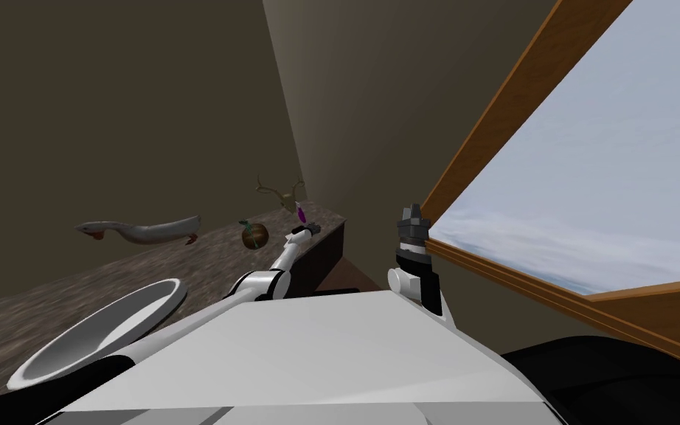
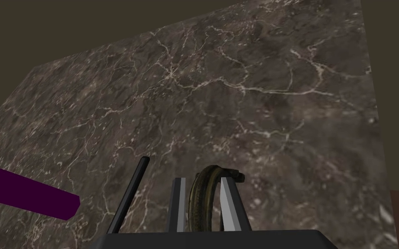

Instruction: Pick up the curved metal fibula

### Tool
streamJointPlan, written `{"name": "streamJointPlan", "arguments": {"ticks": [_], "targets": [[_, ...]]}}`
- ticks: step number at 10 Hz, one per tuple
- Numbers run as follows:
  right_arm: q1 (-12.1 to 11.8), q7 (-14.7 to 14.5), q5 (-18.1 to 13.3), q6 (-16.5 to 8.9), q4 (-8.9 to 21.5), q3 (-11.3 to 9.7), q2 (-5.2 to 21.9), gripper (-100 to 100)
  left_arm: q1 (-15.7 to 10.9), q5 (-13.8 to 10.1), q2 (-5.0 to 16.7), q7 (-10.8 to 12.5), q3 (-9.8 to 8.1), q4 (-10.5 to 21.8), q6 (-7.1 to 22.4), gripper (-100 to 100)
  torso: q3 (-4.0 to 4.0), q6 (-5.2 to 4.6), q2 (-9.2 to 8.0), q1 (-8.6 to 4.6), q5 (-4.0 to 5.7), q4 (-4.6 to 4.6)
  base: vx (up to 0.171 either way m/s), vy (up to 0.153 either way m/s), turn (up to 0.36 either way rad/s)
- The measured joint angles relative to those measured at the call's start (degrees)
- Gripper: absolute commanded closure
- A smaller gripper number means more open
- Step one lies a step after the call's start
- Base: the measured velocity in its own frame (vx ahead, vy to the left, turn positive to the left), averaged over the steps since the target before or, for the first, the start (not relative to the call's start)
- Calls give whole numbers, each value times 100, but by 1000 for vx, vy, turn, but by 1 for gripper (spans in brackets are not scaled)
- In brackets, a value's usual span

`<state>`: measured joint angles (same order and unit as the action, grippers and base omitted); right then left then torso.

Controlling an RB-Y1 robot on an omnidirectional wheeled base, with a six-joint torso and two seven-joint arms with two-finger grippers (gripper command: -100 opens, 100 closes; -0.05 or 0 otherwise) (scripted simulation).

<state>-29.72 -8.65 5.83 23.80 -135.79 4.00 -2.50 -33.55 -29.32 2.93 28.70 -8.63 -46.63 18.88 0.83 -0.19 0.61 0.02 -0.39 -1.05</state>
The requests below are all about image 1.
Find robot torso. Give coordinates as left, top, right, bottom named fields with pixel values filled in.
left=38, top=287, right=561, bottom=425

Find wooden framed window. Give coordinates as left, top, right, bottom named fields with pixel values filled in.
left=419, top=0, right=680, bottom=379

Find white bowl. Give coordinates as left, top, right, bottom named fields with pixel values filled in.
left=6, top=277, right=190, bottom=391

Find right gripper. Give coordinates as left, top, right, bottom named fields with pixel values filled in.
left=396, top=203, right=432, bottom=243

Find white goose figure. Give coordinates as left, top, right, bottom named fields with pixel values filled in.
left=74, top=215, right=203, bottom=247

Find brown ball with green ribbon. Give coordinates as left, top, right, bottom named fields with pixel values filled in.
left=237, top=219, right=270, bottom=252

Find tan deer antlers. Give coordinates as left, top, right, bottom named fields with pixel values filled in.
left=254, top=173, right=308, bottom=215

